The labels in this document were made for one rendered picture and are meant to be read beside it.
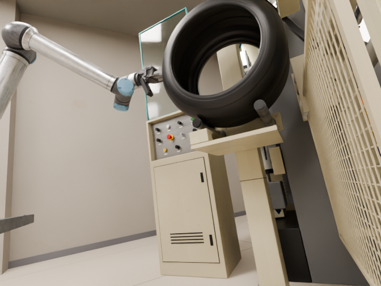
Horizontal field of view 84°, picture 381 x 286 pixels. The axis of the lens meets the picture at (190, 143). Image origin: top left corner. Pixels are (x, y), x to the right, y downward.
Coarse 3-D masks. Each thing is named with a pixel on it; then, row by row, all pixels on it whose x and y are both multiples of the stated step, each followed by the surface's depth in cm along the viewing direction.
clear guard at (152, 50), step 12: (180, 12) 195; (156, 24) 206; (168, 24) 200; (144, 36) 212; (156, 36) 205; (168, 36) 198; (144, 48) 210; (156, 48) 203; (144, 60) 208; (156, 60) 201; (156, 84) 197; (156, 96) 195; (168, 96) 189; (156, 108) 193; (168, 108) 187
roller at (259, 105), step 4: (256, 100) 85; (260, 100) 84; (256, 104) 85; (260, 104) 84; (264, 104) 84; (256, 108) 85; (260, 108) 84; (264, 108) 85; (260, 112) 87; (264, 112) 88; (268, 112) 92; (260, 116) 95; (264, 116) 93; (268, 116) 96; (264, 120) 100; (268, 120) 101; (272, 120) 106; (268, 124) 108; (272, 124) 110
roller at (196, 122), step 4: (196, 120) 96; (200, 120) 96; (192, 124) 97; (196, 124) 96; (200, 124) 95; (204, 124) 99; (208, 124) 104; (200, 128) 98; (204, 128) 100; (208, 128) 103; (212, 128) 108; (216, 128) 114; (216, 132) 113; (220, 132) 118; (224, 136) 125
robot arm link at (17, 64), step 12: (12, 48) 106; (0, 60) 104; (12, 60) 106; (24, 60) 110; (0, 72) 102; (12, 72) 105; (0, 84) 101; (12, 84) 105; (0, 96) 100; (0, 108) 101; (0, 120) 103
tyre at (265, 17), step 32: (224, 0) 93; (256, 0) 87; (192, 32) 116; (224, 32) 121; (256, 32) 113; (192, 64) 129; (256, 64) 83; (288, 64) 94; (192, 96) 94; (224, 96) 87; (256, 96) 85
